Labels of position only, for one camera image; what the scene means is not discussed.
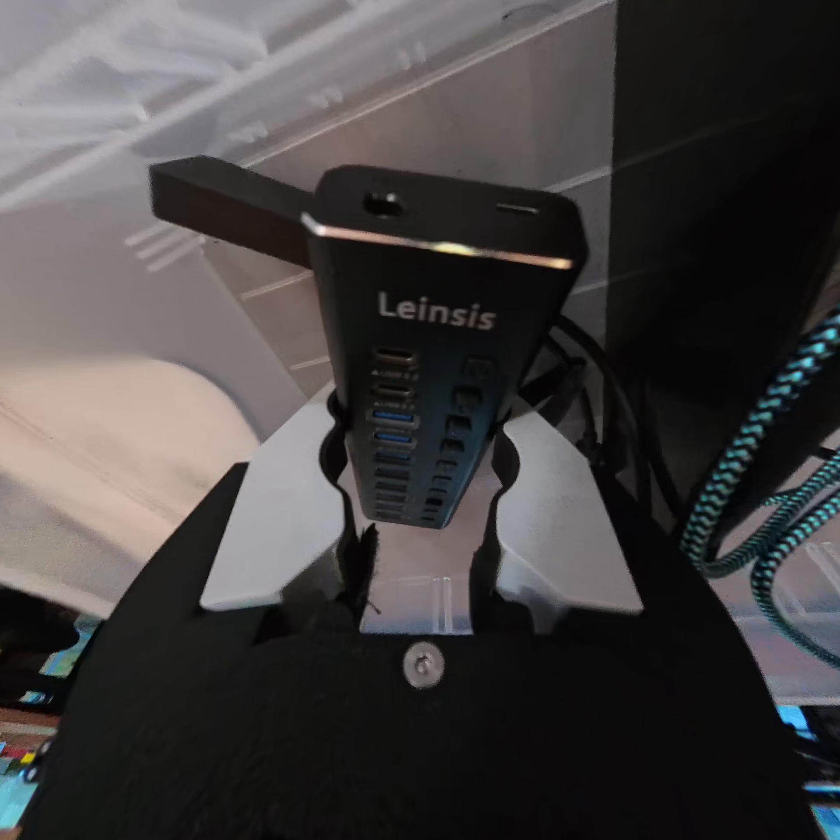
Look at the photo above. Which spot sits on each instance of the clear plastic bin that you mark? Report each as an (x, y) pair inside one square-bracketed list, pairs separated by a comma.
[(197, 98)]

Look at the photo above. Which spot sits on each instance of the black usb hub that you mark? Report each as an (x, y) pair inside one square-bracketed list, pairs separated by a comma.
[(433, 262)]

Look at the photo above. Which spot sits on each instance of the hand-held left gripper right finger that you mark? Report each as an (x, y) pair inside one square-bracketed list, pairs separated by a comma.
[(564, 525)]

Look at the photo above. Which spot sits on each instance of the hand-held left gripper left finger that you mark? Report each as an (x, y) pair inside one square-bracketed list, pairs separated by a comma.
[(275, 525)]

